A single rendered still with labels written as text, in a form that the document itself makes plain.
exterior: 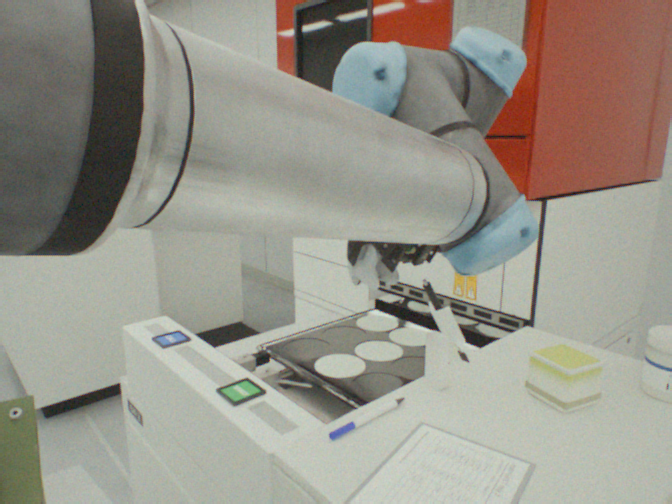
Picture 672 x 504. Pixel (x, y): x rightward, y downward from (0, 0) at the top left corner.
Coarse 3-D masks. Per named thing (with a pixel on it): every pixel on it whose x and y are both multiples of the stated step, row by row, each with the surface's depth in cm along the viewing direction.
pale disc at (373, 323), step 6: (360, 318) 121; (366, 318) 121; (372, 318) 121; (378, 318) 121; (384, 318) 121; (390, 318) 121; (360, 324) 117; (366, 324) 117; (372, 324) 117; (378, 324) 117; (384, 324) 117; (390, 324) 117; (396, 324) 117; (372, 330) 114; (378, 330) 114; (384, 330) 114
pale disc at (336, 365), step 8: (320, 360) 98; (328, 360) 98; (336, 360) 98; (344, 360) 98; (352, 360) 98; (360, 360) 98; (320, 368) 95; (328, 368) 95; (336, 368) 95; (344, 368) 95; (352, 368) 95; (360, 368) 95; (328, 376) 92; (336, 376) 92; (344, 376) 92
